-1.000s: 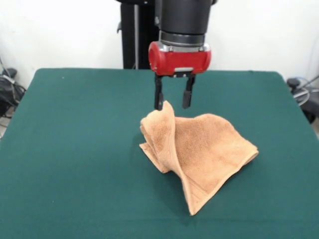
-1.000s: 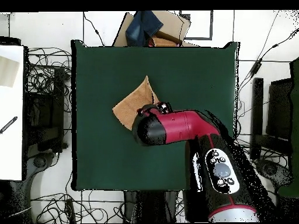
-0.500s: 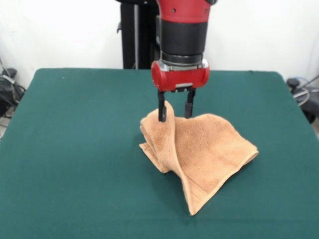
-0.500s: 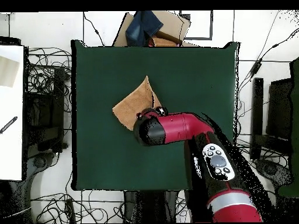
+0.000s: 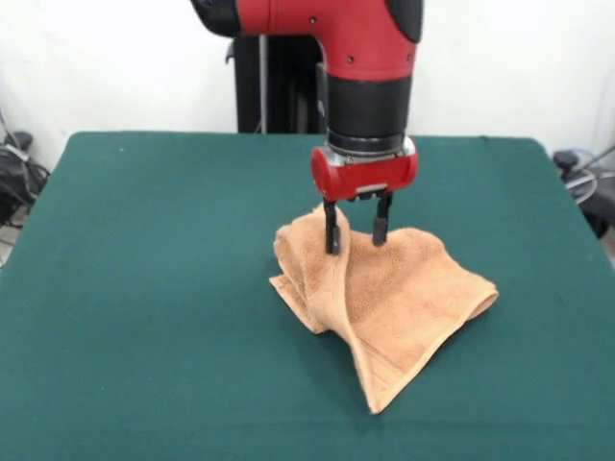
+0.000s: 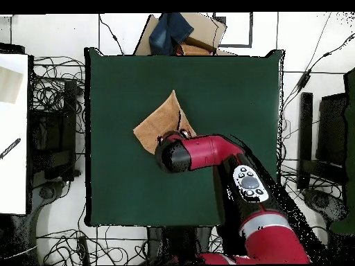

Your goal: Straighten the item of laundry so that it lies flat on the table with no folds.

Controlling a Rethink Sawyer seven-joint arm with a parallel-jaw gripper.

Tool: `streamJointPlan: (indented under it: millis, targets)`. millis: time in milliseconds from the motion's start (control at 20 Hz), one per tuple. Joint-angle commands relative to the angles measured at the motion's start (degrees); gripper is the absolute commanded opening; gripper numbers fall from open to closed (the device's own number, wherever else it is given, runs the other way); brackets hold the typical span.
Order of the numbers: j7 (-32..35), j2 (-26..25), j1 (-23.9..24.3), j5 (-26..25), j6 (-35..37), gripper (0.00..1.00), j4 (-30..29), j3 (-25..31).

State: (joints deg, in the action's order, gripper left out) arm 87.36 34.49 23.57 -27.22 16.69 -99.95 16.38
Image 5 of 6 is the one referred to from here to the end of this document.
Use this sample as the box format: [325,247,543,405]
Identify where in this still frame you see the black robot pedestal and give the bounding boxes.
[223,33,331,135]

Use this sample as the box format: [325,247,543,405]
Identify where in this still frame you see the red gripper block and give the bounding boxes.
[309,143,419,255]

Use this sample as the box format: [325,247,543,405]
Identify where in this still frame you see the tan terry towel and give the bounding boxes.
[267,201,500,417]

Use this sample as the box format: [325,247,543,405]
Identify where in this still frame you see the dark green table cloth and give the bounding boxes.
[0,130,615,461]

